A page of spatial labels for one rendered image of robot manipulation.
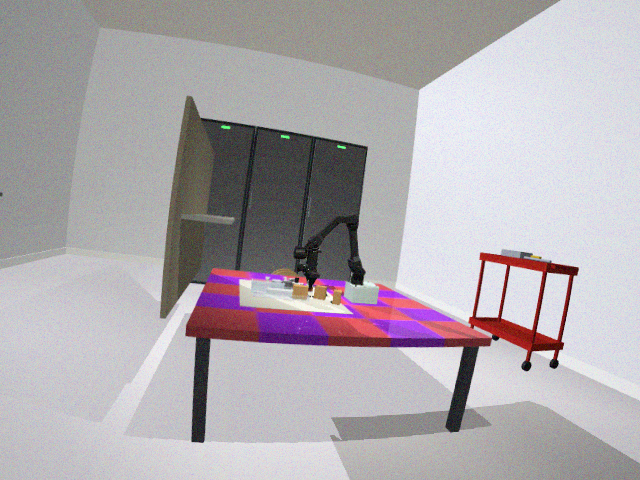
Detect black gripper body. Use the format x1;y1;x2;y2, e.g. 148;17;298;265
302;260;320;278

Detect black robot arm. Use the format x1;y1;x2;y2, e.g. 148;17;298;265
293;215;366;286

